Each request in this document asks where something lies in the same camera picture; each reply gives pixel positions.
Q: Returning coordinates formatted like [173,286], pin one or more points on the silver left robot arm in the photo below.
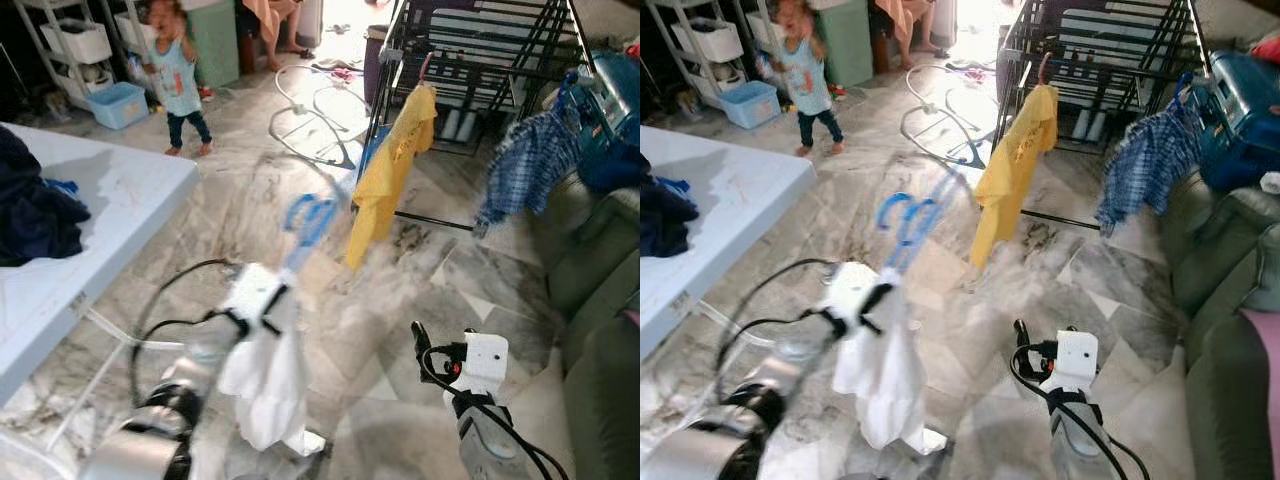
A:
[120,455]
[700,455]

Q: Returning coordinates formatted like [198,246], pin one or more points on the green laundry hamper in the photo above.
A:
[215,50]
[850,45]

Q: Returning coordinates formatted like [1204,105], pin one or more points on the green sofa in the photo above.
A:
[600,350]
[1230,380]

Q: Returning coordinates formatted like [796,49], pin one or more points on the blue suitcase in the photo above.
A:
[1240,110]
[615,100]

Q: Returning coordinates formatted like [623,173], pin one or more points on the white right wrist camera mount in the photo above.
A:
[482,362]
[1075,355]

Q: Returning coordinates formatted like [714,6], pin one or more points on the dark navy garment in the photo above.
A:
[35,220]
[665,225]

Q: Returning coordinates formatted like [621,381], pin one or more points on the small child in blue top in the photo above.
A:
[178,85]
[808,85]

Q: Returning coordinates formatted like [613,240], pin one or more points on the pale pink cloth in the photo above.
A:
[1265,360]

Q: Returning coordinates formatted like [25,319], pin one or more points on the black metal drying rack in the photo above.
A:
[381,90]
[1009,90]

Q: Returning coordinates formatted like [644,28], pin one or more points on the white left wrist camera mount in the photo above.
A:
[855,292]
[255,295]

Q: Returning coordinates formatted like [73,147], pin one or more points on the large light blue plastic table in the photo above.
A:
[720,230]
[110,230]

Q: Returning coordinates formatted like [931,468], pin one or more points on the pink red cloth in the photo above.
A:
[340,72]
[970,70]

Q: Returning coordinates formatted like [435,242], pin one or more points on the white shirt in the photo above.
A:
[270,390]
[885,390]

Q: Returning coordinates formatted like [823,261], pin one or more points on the pink plastic hanger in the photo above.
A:
[427,72]
[1046,72]

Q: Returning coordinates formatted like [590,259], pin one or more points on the yellow polo shirt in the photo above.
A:
[385,180]
[1010,180]

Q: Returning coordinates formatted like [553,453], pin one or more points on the light blue storage bin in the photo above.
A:
[115,108]
[750,105]

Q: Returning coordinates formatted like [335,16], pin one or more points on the dark purple bin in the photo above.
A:
[376,65]
[1010,60]

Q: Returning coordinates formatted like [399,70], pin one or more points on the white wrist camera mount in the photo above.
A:
[855,292]
[482,362]
[255,295]
[1075,355]

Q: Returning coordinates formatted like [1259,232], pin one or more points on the blue plaid shirt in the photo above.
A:
[1150,160]
[530,160]

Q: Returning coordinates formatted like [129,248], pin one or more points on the adult person in dark shorts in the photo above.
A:
[915,25]
[280,30]

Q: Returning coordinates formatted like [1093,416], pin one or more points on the blue plastic hanger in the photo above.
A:
[572,90]
[908,232]
[1185,90]
[312,232]

